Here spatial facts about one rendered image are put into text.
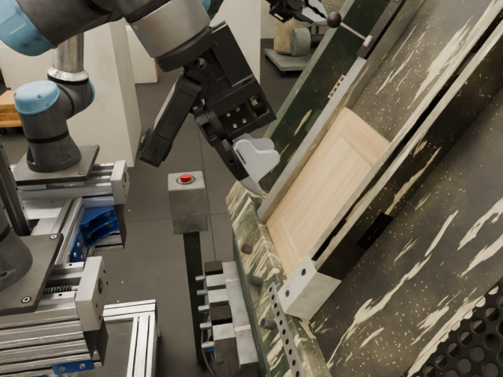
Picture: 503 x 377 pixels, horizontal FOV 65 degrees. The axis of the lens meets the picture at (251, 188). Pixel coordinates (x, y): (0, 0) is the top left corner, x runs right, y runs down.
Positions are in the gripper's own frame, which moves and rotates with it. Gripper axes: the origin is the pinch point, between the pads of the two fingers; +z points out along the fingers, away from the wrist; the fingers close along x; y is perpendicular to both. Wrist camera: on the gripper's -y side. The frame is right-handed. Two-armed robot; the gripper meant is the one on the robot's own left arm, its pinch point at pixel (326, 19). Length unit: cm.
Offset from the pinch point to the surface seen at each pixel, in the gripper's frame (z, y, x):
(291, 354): 9, -21, 82
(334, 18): -2.1, -8.1, 4.2
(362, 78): 10.9, -9.1, 14.1
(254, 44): 80, 323, -153
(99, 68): -53, 232, -21
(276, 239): 12, 7, 60
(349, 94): 10.7, -6.5, 18.4
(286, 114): 9.0, 22.5, 20.1
